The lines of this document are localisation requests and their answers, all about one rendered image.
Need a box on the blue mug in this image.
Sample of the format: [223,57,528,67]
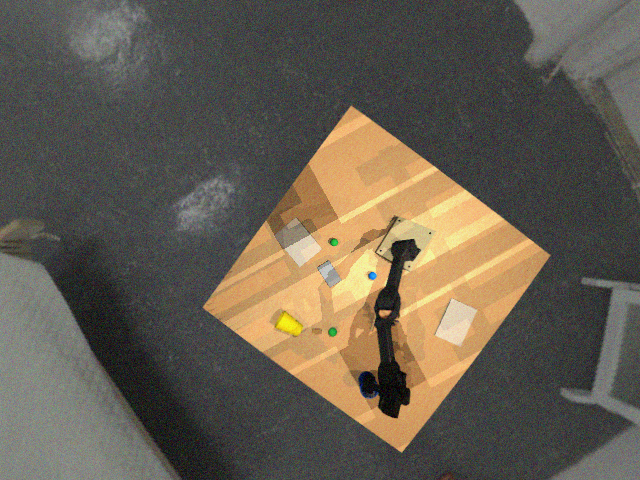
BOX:
[358,371,379,399]

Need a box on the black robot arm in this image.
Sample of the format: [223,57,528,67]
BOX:
[374,239,421,418]

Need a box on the yellow cup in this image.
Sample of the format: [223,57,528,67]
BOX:
[274,311,303,336]

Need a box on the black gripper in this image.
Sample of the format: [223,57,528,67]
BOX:
[362,374,411,406]

